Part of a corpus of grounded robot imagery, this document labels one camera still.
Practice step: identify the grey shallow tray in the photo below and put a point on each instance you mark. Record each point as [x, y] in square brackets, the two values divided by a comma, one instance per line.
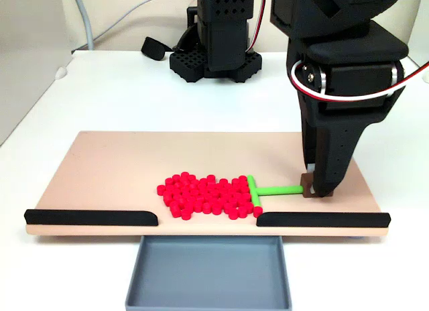
[207, 274]

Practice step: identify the white side panel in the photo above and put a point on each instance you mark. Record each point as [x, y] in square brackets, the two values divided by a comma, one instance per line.
[420, 22]
[30, 73]

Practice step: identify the black table clamp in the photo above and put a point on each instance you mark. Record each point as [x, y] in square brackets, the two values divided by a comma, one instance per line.
[151, 48]

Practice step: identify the white panel foot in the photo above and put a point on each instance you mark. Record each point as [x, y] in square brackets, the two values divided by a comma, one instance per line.
[426, 77]
[61, 72]

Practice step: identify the green T-shaped pusher tool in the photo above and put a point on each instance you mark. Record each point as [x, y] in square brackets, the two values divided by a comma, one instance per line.
[278, 189]

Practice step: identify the red cylindrical granule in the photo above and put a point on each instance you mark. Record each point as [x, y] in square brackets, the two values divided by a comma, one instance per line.
[241, 211]
[246, 189]
[232, 215]
[248, 207]
[243, 179]
[234, 190]
[223, 182]
[176, 212]
[186, 214]
[170, 181]
[184, 174]
[161, 189]
[235, 182]
[246, 198]
[257, 211]
[210, 178]
[238, 197]

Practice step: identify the beige flat board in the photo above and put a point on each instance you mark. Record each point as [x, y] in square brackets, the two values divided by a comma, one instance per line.
[100, 163]

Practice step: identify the black board edge rail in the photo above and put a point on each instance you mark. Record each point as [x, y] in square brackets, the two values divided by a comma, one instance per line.
[321, 220]
[87, 218]

